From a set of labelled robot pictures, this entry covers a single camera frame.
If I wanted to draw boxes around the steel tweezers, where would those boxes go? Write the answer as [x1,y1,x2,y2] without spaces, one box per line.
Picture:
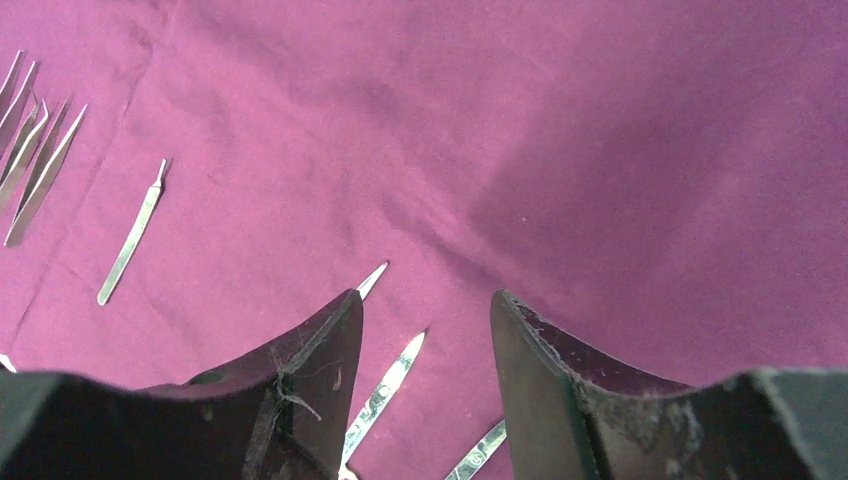
[3,100,88,247]
[1,50,40,153]

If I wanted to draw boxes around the remaining steel instrument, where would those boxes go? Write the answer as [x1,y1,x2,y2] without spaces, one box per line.
[96,158,169,306]

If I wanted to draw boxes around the purple cloth wrap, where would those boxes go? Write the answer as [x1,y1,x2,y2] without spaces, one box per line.
[1,1,847,479]

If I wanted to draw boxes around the steel scalpel handle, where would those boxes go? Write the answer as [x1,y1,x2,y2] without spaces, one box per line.
[1,99,50,211]

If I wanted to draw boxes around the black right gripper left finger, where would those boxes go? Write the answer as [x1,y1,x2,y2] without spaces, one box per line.
[1,290,363,479]

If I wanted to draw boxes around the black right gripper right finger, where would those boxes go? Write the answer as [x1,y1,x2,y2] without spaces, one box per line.
[490,290,847,479]

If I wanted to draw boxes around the steel surgical forceps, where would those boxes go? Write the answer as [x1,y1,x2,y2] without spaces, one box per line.
[356,260,390,301]

